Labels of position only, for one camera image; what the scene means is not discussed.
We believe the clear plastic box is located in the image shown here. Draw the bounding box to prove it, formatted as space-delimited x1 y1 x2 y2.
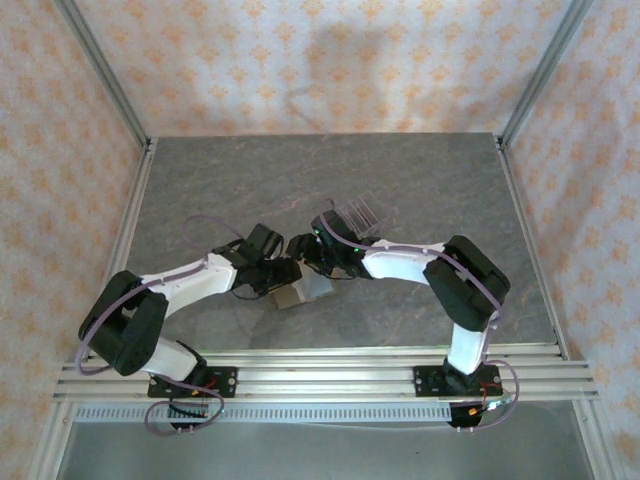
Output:
272 272 335 311

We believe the clear acrylic card box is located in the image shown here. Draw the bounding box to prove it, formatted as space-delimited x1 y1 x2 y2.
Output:
335 197 394 239

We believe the aluminium mounting beam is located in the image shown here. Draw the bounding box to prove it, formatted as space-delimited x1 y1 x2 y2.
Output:
52 347 600 402

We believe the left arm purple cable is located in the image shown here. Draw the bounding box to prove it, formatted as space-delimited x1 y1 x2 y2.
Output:
73 214 251 435

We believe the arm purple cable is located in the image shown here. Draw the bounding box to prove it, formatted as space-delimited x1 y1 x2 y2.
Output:
73 214 251 435
319 198 522 435

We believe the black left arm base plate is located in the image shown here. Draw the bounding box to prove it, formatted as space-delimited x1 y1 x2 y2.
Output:
147 366 239 400

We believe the white slotted cable duct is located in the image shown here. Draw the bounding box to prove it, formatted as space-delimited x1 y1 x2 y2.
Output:
74 402 454 425

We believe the aluminium table side rail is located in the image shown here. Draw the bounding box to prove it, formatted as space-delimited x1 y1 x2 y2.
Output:
79 137 160 362
493 135 571 360

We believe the black cable bracket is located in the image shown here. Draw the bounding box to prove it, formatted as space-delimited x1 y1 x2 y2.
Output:
447 397 501 432
167 399 211 435

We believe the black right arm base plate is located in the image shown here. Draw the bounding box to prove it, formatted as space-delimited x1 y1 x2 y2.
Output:
413 364 501 400

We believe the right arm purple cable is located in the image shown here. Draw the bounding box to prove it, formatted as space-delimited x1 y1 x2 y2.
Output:
319 198 522 435

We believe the aluminium frame post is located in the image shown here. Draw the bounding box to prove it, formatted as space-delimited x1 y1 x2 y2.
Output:
58 0 154 151
498 0 595 149

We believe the aluminium frame leg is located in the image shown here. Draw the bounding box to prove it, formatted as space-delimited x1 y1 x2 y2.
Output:
572 399 616 480
29 399 76 480

